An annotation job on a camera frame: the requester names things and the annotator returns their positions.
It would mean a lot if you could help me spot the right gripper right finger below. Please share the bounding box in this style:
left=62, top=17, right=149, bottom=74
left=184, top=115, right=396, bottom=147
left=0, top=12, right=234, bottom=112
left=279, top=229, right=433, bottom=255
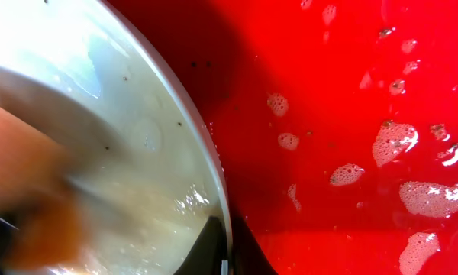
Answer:
left=231, top=217, right=277, bottom=275

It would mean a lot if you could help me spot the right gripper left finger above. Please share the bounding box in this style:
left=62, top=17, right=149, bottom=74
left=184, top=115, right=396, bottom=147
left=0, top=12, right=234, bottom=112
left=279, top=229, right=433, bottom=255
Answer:
left=174, top=216, right=227, bottom=275

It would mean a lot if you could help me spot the white plate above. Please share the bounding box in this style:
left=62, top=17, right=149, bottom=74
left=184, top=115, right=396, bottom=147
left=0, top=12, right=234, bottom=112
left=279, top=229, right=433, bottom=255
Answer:
left=0, top=0, right=233, bottom=274

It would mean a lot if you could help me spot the orange green scrub sponge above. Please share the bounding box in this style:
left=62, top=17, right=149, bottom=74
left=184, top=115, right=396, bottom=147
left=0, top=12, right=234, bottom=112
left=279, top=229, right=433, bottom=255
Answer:
left=0, top=108, right=85, bottom=270

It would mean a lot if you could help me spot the red plastic tray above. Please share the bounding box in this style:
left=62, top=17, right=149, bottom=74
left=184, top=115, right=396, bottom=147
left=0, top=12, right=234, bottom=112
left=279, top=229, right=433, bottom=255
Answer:
left=114, top=0, right=458, bottom=274

